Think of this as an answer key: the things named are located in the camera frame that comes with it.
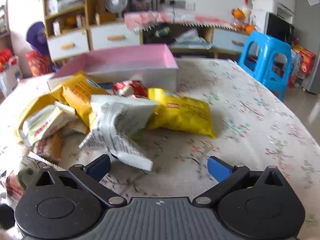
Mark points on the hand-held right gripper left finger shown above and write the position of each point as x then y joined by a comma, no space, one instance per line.
100,167

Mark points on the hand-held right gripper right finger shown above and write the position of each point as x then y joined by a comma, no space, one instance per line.
220,170

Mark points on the white grey printed packet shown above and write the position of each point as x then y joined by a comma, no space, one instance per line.
117,125

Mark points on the white jagged-edge packet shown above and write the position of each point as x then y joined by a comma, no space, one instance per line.
37,158

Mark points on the yellow packet with red label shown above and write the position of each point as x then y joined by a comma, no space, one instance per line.
185,115

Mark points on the white packet with red label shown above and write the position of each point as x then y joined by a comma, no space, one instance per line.
42,125

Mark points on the red and white snack packet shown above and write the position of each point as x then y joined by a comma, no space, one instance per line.
130,87

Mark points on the pink cardboard box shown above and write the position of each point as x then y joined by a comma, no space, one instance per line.
125,57

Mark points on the floral tablecloth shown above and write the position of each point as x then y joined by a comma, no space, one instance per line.
250,130

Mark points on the blurred red packet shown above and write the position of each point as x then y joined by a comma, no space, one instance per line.
12,188

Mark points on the red printed drum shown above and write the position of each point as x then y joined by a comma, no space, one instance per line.
40,63

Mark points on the white shopping bag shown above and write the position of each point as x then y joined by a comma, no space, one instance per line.
10,80

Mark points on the white drawer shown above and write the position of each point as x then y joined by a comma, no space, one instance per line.
100,37
57,41

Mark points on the pale blue drawer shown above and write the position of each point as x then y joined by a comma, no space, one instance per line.
222,39

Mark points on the pile of white papers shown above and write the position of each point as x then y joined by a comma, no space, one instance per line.
192,38

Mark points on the blue plastic stool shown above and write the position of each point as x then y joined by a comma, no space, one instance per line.
265,42

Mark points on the low wooden cabinet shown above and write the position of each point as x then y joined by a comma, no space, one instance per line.
209,34

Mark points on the red printed cartons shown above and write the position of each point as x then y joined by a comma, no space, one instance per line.
306,60

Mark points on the red gift bag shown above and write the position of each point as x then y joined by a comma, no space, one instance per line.
5,60

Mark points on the orange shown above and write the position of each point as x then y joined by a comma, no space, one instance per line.
237,13
250,29

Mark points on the small white carton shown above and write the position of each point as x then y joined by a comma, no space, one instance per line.
56,27

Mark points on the yellow round object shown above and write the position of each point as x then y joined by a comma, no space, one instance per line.
70,21

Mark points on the brown cardboard box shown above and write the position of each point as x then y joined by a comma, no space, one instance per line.
106,17

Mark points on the black microwave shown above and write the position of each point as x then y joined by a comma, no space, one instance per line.
278,28

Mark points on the pink floral cloth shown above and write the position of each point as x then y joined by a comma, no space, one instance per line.
155,17

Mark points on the wooden shelf cabinet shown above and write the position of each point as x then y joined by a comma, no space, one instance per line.
88,5

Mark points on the small white desk fan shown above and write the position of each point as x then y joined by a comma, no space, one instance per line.
115,1

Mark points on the stack of documents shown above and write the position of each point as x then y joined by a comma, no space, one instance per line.
67,1

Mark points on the white printer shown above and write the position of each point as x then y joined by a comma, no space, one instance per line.
285,12

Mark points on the white foam box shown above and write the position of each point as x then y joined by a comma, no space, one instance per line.
262,4

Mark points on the wooden bookshelf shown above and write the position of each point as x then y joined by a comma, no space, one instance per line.
2,25

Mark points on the white wall socket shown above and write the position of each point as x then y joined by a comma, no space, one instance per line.
190,6

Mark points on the grey wall socket panel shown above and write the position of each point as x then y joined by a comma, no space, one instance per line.
172,3

